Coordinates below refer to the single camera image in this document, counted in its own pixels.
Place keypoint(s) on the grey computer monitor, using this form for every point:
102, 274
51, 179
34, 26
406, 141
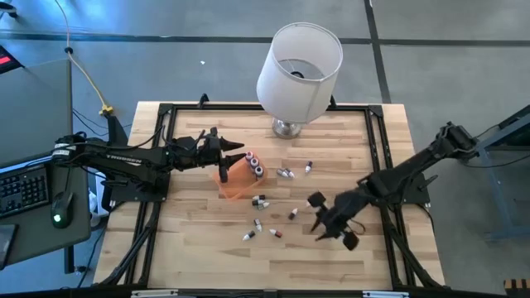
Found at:
37, 111

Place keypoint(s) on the silver metal bracket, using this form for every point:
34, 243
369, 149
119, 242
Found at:
153, 294
385, 294

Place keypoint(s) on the striped wooden block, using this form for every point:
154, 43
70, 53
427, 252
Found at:
517, 286

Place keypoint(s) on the black frame clamp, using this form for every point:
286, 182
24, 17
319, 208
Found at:
332, 102
203, 99

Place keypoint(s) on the dark grey desk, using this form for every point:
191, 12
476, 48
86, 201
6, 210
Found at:
33, 238

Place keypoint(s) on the black computer mouse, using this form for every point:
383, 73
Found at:
62, 207

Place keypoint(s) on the black stand foot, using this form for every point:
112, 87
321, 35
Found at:
8, 9

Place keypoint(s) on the black angled bracket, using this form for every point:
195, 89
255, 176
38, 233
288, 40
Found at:
117, 130

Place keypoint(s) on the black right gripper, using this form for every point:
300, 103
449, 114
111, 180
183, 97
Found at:
345, 207

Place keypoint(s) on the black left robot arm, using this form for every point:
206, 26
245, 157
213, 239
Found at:
124, 159

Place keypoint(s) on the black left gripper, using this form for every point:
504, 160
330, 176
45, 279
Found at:
207, 153

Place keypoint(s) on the orange translucent plastic container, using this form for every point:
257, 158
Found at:
240, 186

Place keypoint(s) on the blue metal table frame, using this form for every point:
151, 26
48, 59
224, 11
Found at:
513, 128

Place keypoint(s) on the black computer keyboard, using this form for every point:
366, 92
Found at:
20, 190

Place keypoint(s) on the black device with display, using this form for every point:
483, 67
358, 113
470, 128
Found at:
8, 62

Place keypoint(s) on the black aluminium table frame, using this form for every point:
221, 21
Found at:
215, 107

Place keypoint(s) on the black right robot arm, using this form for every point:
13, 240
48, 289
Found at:
414, 165

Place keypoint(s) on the white shade silver table lamp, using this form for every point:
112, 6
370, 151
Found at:
298, 95

